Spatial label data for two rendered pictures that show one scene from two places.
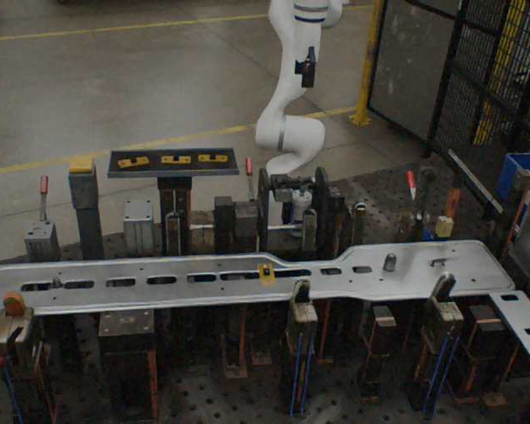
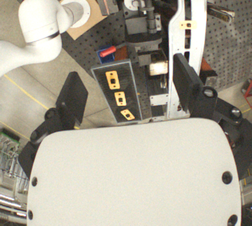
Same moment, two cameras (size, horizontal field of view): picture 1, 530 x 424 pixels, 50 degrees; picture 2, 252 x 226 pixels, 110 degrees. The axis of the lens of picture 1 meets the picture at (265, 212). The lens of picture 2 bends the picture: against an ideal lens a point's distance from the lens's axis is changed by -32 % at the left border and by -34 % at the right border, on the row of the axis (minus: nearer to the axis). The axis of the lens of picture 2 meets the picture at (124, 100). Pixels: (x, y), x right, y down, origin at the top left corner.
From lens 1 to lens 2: 1.50 m
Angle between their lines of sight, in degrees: 68
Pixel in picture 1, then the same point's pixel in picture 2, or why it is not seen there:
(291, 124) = (41, 32)
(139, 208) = (158, 100)
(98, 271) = (175, 95)
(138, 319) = (211, 81)
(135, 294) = not seen: hidden behind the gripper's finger
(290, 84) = (7, 60)
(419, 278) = not seen: outside the picture
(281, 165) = (61, 23)
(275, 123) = (46, 47)
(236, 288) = (197, 41)
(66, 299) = not seen: hidden behind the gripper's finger
